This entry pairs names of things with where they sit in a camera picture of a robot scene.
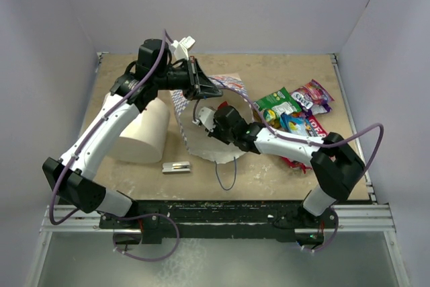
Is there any small silver metal block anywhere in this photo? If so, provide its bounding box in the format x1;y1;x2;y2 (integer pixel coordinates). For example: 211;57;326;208
162;161;191;174

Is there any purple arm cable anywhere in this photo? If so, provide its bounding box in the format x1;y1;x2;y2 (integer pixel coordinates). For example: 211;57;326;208
191;86;384;253
48;28;180;261

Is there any orange Fox's candy bag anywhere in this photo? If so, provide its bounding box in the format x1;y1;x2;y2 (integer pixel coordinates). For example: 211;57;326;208
263;109;281;129

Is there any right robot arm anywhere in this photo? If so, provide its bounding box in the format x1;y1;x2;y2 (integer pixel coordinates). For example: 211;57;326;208
198;106;365;227

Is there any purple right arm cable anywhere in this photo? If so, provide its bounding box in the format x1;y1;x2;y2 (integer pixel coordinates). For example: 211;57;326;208
191;86;384;253

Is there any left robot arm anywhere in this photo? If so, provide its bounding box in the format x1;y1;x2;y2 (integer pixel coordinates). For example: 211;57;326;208
42;36;222;228

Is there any white paper roll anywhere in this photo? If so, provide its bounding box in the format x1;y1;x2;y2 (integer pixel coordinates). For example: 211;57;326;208
107;98;171;164

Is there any purple Fox's berries bag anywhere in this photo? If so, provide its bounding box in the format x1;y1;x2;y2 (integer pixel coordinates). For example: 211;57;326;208
290;79;334;110

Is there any aluminium frame rail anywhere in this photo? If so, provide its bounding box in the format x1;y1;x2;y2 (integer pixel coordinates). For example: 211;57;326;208
40;206;100;233

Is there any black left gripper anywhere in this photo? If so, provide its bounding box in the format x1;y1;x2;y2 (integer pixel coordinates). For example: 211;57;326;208
155;56;222;101

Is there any blue checkered paper bag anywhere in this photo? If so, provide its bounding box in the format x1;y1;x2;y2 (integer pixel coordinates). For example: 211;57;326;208
170;73;255;165

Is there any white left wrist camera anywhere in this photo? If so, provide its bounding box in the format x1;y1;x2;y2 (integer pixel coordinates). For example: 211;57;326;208
171;36;196;60

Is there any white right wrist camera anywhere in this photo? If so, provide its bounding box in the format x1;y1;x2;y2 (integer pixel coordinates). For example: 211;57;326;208
192;107;216;132

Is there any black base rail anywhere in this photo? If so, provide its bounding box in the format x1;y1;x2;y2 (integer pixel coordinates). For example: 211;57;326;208
58;196;340;245

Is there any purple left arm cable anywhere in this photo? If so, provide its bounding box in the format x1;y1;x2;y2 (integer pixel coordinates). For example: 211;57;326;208
48;28;180;261

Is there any pink snack bag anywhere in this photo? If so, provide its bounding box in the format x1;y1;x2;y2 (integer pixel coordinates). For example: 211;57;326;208
283;116;328;173

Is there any purple snack packet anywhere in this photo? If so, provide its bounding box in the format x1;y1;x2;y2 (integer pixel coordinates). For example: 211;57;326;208
310;104;332;116

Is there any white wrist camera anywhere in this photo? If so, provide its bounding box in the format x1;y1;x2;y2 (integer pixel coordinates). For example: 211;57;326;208
171;36;196;60
192;107;216;132

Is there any blue snack bag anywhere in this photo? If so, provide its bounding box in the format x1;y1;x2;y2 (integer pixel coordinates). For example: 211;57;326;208
279;113;316;136

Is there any red mints packet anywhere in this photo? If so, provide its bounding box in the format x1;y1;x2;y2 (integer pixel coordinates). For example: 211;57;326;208
218;101;228;109

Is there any green snack packet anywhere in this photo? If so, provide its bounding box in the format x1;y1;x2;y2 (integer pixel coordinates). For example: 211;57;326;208
255;87;302;116

